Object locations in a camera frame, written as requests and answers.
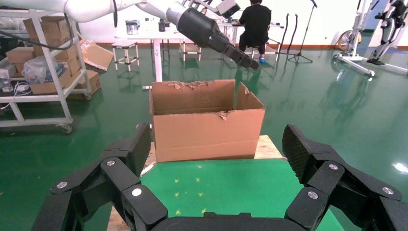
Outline metal pot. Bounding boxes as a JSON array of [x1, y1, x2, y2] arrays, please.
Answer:
[[125, 19, 141, 35]]

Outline white wheeled shelf rack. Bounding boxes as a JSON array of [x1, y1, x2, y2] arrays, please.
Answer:
[[0, 9, 91, 135]]

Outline white square stool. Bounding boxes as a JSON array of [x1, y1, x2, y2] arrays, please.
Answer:
[[179, 41, 204, 63], [111, 39, 141, 72]]

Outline small white box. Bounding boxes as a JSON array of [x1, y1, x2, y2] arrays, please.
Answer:
[[0, 60, 18, 79]]

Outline seated person in black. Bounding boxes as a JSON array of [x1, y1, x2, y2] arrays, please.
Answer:
[[238, 0, 271, 64]]

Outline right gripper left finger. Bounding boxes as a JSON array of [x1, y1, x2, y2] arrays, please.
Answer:
[[32, 122, 168, 231]]

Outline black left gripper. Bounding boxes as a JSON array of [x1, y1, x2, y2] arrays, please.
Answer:
[[177, 7, 260, 70]]

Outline large open cardboard carton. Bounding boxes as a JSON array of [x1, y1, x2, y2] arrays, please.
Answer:
[[149, 78, 266, 163]]

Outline yellow wheel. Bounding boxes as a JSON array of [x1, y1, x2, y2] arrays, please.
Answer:
[[337, 29, 363, 52]]

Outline green table cloth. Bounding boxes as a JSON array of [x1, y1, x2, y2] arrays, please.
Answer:
[[110, 158, 345, 231]]

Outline white support stand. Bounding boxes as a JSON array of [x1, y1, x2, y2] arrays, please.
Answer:
[[333, 0, 408, 77]]

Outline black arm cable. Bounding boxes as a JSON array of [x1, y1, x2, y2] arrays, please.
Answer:
[[111, 0, 118, 29]]

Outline white humanoid robot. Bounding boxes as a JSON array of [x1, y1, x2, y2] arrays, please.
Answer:
[[366, 0, 408, 66]]

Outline large brown cardboard box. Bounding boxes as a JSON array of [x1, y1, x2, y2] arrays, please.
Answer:
[[23, 16, 76, 51]]

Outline white pedestal table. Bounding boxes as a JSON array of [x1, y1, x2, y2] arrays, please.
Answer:
[[114, 30, 192, 90]]

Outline black bent tube stand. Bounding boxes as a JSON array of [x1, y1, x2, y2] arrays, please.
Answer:
[[280, 13, 291, 53], [288, 13, 300, 53]]

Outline white cable bundle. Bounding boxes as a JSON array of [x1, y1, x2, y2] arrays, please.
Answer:
[[0, 81, 33, 111]]

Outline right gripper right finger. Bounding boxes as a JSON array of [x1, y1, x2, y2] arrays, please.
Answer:
[[282, 124, 408, 231]]

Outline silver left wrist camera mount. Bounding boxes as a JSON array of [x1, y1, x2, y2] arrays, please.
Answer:
[[183, 0, 241, 19]]

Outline black tripod microphone stand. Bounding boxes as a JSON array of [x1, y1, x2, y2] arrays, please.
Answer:
[[288, 0, 319, 64]]

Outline leaning cardboard sheet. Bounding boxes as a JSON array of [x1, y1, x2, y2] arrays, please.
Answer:
[[79, 38, 115, 71]]

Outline black hanging cable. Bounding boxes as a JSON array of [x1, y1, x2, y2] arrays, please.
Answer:
[[0, 13, 71, 58]]

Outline clear plastic bag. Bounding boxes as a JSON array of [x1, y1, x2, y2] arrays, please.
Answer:
[[21, 55, 60, 84]]

